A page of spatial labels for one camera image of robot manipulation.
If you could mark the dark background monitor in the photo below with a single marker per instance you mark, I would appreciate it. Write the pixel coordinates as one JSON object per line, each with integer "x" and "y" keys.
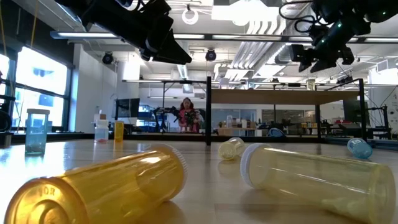
{"x": 353, "y": 112}

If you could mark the black table edge rail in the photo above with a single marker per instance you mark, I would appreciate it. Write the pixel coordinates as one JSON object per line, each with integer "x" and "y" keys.
{"x": 155, "y": 137}

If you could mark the large window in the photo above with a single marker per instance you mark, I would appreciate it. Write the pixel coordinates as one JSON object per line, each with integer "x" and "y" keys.
{"x": 40, "y": 74}

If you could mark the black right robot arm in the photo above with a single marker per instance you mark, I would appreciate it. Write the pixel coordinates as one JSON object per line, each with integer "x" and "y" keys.
{"x": 357, "y": 12}

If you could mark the wooden shelf with black legs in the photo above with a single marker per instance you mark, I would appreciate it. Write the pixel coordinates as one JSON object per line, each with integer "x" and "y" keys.
{"x": 280, "y": 97}

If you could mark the orange medicine bottle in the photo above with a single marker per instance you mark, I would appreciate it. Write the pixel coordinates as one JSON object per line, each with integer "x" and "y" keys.
{"x": 118, "y": 132}
{"x": 109, "y": 186}

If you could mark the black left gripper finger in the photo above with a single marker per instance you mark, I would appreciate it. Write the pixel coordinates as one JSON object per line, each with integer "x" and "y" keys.
{"x": 168, "y": 57}
{"x": 174, "y": 46}

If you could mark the long ceiling light bar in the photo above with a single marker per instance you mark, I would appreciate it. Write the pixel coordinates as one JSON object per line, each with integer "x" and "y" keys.
{"x": 189, "y": 36}
{"x": 382, "y": 40}
{"x": 84, "y": 35}
{"x": 236, "y": 37}

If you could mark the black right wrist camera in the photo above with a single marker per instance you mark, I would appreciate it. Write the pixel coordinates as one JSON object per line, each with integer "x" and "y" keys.
{"x": 297, "y": 53}

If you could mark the person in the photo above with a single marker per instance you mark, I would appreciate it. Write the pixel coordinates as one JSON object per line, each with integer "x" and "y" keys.
{"x": 186, "y": 116}

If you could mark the small cardboard box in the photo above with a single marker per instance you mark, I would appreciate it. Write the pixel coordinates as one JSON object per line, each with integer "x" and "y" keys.
{"x": 99, "y": 116}

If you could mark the black round ceiling spotlight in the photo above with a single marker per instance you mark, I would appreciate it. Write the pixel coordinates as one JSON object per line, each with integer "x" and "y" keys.
{"x": 107, "y": 58}
{"x": 211, "y": 55}

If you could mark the black computer monitor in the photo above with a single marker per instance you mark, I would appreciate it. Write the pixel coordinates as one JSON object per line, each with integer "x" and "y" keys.
{"x": 127, "y": 108}

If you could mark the blue medicine bottle clear cap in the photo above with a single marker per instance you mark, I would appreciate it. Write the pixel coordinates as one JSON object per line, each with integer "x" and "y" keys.
{"x": 36, "y": 133}

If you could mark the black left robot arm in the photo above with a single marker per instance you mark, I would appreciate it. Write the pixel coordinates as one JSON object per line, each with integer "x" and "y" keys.
{"x": 87, "y": 9}

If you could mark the blue round object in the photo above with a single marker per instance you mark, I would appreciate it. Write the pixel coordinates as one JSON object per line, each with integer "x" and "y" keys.
{"x": 275, "y": 133}

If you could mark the pale yellow medicine bottle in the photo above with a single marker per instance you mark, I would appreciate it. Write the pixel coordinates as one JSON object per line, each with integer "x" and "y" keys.
{"x": 311, "y": 183}
{"x": 230, "y": 149}
{"x": 311, "y": 84}

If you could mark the blue metal rail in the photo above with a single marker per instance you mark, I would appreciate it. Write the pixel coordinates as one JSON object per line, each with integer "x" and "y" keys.
{"x": 382, "y": 144}

